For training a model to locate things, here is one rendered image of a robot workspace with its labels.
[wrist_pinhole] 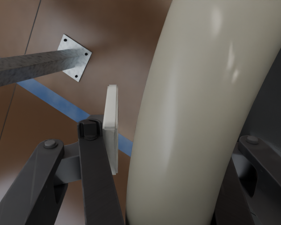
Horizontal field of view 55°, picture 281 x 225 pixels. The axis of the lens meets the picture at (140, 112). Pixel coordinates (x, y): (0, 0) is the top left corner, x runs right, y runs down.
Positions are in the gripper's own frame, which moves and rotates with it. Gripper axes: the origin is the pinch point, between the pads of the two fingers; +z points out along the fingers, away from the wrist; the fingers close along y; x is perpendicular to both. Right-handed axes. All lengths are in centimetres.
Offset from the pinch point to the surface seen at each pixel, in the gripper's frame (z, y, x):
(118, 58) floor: 132, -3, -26
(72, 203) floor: 135, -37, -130
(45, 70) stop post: 115, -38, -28
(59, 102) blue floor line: 144, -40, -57
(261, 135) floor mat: 98, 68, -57
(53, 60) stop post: 118, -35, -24
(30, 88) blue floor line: 153, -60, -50
